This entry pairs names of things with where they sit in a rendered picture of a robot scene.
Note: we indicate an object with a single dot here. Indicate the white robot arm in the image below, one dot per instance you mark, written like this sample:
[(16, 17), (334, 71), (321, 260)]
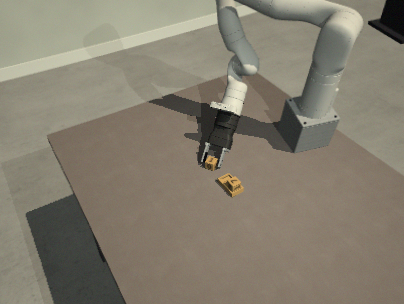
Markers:
[(334, 43)]

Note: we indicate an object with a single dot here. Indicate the orange open tray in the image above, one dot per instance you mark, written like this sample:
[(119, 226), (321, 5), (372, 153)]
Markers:
[(223, 182)]

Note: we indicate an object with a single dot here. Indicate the orange number cube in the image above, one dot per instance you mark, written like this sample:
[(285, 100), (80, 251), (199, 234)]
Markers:
[(233, 183), (211, 163)]

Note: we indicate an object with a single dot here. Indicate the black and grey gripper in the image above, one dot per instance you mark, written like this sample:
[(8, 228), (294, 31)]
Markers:
[(225, 125)]

